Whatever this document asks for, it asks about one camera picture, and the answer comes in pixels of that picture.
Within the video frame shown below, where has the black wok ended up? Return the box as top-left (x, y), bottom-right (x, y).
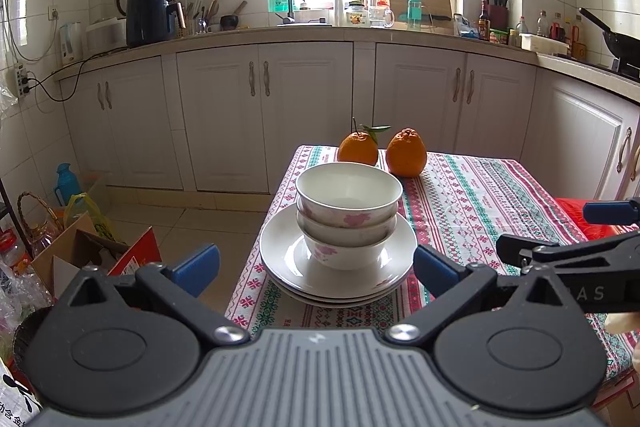
top-left (578, 8), bottom-right (640, 60)

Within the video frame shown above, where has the white plate with fruit print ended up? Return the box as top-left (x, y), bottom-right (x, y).
top-left (265, 267), bottom-right (414, 301)
top-left (259, 205), bottom-right (419, 294)
top-left (272, 278), bottom-right (407, 308)

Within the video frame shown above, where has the white rectangular tray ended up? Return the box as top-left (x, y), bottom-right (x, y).
top-left (520, 33), bottom-right (571, 56)

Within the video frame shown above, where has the open cardboard box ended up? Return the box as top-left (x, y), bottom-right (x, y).
top-left (32, 227), bottom-right (162, 299)

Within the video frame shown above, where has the white bowl with pink flowers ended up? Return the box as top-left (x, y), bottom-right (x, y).
top-left (301, 224), bottom-right (394, 271)
top-left (295, 162), bottom-right (404, 229)
top-left (296, 197), bottom-right (399, 248)

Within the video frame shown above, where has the gas stove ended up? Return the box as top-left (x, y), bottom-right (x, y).
top-left (610, 57), bottom-right (640, 78)

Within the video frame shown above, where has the yellow plastic bag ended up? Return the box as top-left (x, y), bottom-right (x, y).
top-left (62, 193), bottom-right (119, 244)

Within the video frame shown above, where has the white electric kettle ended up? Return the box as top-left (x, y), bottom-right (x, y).
top-left (60, 22), bottom-right (83, 66)

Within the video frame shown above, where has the blue plastic bag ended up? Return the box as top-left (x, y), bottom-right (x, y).
top-left (454, 13), bottom-right (479, 38)

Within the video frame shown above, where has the orange with green leaf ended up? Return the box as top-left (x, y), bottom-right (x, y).
top-left (337, 118), bottom-right (392, 166)

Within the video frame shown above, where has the utensil holder with utensils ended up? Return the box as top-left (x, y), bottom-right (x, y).
top-left (182, 0), bottom-right (221, 36)

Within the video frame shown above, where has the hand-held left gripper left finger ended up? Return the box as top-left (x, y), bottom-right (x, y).
top-left (62, 244), bottom-right (249, 350)

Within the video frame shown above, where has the red snack gift box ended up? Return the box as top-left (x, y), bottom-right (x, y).
top-left (554, 197), bottom-right (640, 244)

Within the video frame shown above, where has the dark red knife block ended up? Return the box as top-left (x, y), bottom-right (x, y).
top-left (484, 0), bottom-right (510, 30)

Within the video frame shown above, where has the white power strip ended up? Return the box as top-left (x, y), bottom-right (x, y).
top-left (12, 62), bottom-right (35, 98)

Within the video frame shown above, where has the blue thermos jug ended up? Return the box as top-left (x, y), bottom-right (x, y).
top-left (54, 163), bottom-right (84, 208)

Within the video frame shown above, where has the metal sink faucet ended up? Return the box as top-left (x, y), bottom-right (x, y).
top-left (251, 0), bottom-right (297, 26)

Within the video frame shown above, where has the dark soy sauce bottle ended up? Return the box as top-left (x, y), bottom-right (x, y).
top-left (478, 0), bottom-right (492, 41)

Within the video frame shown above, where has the dark blue air fryer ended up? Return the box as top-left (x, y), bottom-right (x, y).
top-left (126, 0), bottom-right (187, 48)

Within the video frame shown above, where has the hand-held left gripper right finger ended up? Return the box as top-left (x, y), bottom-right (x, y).
top-left (384, 245), bottom-right (571, 350)

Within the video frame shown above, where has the white rice cooker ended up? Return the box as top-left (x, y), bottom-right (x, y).
top-left (86, 18), bottom-right (126, 53)

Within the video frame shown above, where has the wicker basket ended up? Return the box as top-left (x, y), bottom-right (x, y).
top-left (17, 192), bottom-right (66, 259)

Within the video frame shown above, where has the beige kitchen countertop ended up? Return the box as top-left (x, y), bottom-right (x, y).
top-left (55, 26), bottom-right (640, 102)

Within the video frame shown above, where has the group of condiment bottles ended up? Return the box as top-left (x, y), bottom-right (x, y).
top-left (515, 9), bottom-right (587, 58)

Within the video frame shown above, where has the bumpy orange without leaf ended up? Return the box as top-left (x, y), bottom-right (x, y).
top-left (385, 127), bottom-right (427, 178)

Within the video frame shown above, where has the person's right hand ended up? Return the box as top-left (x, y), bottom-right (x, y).
top-left (606, 311), bottom-right (640, 334)

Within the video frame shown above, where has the crumpled clear plastic bag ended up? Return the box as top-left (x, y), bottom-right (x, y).
top-left (0, 257), bottom-right (56, 358)

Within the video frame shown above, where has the teal water bottle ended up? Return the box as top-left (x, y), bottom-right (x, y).
top-left (406, 0), bottom-right (425, 30)

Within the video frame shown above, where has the patterned red green tablecloth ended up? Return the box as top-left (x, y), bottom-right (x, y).
top-left (225, 144), bottom-right (640, 389)

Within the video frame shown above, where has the black mortar with pestle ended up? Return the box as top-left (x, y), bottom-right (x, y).
top-left (220, 1), bottom-right (249, 32)

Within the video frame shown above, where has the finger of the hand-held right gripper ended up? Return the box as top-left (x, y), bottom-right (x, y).
top-left (584, 199), bottom-right (640, 224)
top-left (496, 227), bottom-right (640, 275)

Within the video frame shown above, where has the clear glass pitcher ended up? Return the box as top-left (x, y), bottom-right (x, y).
top-left (368, 6), bottom-right (396, 29)

